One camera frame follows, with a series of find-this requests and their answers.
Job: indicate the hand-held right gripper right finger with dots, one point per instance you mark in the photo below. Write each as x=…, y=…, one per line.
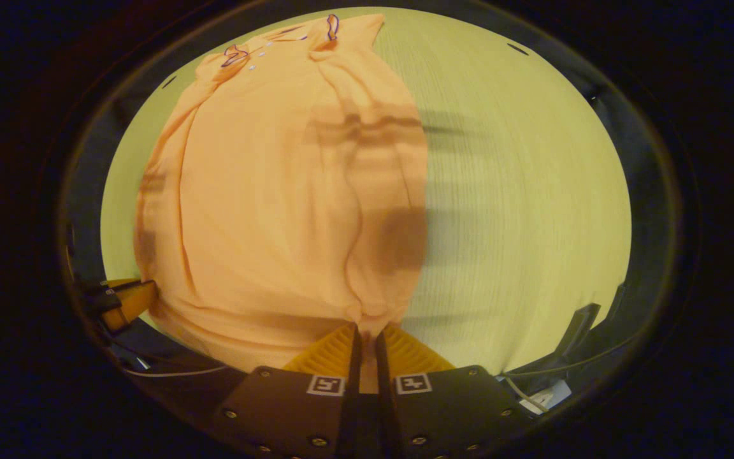
x=387, y=408

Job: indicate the orange T-shirt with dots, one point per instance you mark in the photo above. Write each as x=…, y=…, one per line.
x=265, y=191

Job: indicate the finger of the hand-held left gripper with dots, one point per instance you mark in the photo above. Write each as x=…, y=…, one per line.
x=131, y=296

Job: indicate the small white object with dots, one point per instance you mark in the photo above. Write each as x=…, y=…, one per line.
x=548, y=395

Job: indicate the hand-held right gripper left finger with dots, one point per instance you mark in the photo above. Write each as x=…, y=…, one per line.
x=350, y=408

